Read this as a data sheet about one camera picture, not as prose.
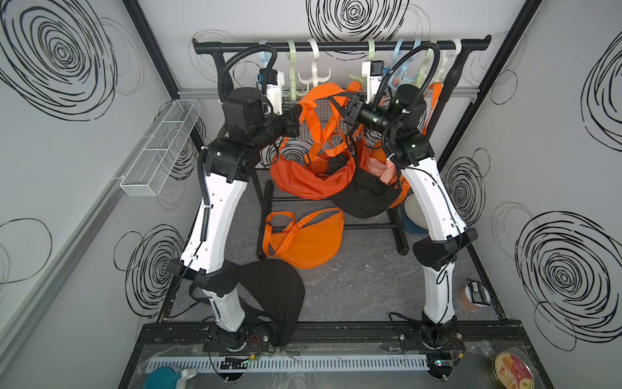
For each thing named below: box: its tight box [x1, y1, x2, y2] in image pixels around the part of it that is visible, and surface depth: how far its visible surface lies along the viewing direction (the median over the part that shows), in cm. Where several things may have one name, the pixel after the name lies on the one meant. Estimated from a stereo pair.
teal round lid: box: [142, 366, 183, 389], surface depth 64 cm
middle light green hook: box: [348, 38, 376, 85], surface depth 53 cm
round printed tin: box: [491, 351, 536, 389], surface depth 67 cm
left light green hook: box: [282, 39, 305, 102], surface depth 58 cm
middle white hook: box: [298, 38, 332, 88], surface depth 62 cm
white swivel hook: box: [431, 38, 463, 84], surface depth 58 cm
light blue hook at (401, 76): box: [389, 38, 411, 89], surface depth 53 cm
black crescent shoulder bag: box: [330, 136, 403, 219], surface depth 82 cm
